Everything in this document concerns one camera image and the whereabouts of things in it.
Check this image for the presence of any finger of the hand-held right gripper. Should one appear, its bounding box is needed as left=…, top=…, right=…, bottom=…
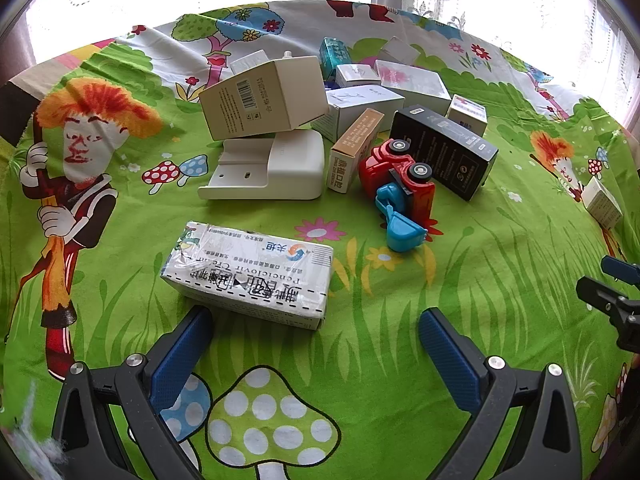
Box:
left=576, top=276, right=640, bottom=353
left=601, top=255, right=640, bottom=282

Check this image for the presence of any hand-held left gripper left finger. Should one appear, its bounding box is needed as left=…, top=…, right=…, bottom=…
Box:
left=52, top=305, right=216, bottom=480

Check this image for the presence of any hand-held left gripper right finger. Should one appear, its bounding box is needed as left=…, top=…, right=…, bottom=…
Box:
left=418, top=307, right=583, bottom=480

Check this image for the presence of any white medicine box teal print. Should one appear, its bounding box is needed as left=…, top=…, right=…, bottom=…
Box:
left=160, top=221, right=335, bottom=332

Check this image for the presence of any red toy truck blue digger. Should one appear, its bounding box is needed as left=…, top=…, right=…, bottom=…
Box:
left=357, top=139, right=437, bottom=253

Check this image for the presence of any white plastic holder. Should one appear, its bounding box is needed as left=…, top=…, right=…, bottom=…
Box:
left=197, top=130, right=326, bottom=201

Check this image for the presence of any narrow tan box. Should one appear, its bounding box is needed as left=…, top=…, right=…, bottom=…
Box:
left=327, top=108, right=385, bottom=193

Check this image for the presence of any large beige cardboard box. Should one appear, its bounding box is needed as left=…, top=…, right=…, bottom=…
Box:
left=198, top=56, right=329, bottom=142

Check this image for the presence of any small white cream box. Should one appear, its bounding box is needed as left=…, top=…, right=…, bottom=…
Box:
left=584, top=176, right=623, bottom=231

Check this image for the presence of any cartoon printed green cloth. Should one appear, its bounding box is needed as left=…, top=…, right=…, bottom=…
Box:
left=0, top=0, right=640, bottom=480

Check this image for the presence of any black box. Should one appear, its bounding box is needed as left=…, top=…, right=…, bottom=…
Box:
left=389, top=105, right=499, bottom=202

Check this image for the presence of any small white box red label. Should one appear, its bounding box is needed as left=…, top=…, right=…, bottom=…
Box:
left=446, top=95, right=488, bottom=136

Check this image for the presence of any white box grey line drawing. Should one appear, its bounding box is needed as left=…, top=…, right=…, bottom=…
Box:
left=311, top=85, right=406, bottom=143

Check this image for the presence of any white box pink floral print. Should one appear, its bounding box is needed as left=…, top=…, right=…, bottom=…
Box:
left=375, top=60, right=453, bottom=116

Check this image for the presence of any white lace curtain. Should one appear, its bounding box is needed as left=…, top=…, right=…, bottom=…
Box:
left=30, top=0, right=640, bottom=126

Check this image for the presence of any plain white box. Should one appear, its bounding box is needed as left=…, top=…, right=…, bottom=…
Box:
left=380, top=36, right=421, bottom=67

